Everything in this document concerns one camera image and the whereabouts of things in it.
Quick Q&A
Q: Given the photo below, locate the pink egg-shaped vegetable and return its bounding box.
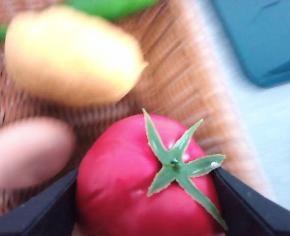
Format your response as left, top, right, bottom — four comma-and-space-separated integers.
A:
0, 117, 77, 190

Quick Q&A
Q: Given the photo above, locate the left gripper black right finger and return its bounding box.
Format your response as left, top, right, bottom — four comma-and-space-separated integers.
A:
211, 166, 290, 236

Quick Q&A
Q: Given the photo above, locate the red tomato with green calyx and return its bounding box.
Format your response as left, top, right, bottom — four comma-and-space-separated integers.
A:
75, 108, 229, 236

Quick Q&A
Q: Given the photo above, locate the brown wicker basket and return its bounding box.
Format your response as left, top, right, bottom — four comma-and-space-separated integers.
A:
0, 0, 273, 236

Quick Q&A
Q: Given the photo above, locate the green chili pepper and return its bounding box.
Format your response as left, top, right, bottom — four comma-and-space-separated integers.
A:
0, 0, 161, 44

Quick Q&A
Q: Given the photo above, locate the dark rectangular tray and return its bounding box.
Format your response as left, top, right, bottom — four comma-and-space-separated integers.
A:
210, 0, 290, 89

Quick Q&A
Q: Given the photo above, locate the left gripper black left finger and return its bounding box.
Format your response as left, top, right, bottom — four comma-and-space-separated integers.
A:
0, 166, 80, 236

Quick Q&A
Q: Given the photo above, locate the yellow-orange potato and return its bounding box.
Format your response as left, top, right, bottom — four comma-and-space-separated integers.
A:
3, 6, 149, 108

